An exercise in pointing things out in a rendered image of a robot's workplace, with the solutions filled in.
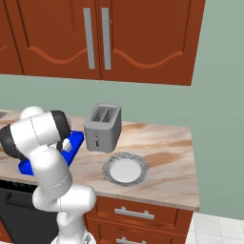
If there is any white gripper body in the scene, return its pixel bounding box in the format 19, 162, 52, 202
61, 138, 73, 153

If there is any blue tray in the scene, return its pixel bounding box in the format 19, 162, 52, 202
17, 130, 85, 176

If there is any grey toaster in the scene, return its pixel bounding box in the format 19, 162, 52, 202
83, 102, 122, 154

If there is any grey rimmed white plate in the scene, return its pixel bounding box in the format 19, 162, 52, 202
101, 152, 150, 188

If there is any black dishwasher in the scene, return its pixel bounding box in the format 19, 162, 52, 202
0, 179, 62, 244

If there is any brown drawer front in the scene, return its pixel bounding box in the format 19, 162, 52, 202
94, 195, 179, 231
94, 218, 189, 244

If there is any grey drawer handle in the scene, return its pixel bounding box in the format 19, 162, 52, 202
113, 206, 156, 221
115, 235, 148, 244

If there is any grey cupboard door handle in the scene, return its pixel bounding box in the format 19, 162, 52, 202
82, 7, 96, 71
100, 7, 112, 71

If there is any brown wall cupboard door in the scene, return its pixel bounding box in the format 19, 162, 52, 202
4, 0, 102, 81
0, 0, 25, 76
95, 0, 207, 87

